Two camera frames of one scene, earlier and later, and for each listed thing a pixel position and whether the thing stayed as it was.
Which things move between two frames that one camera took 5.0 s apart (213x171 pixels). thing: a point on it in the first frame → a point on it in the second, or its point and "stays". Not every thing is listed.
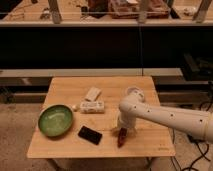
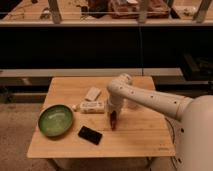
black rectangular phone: x=90 y=135 stays
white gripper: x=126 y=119 → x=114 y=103
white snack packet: x=92 y=107 stays
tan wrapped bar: x=93 y=93 stays
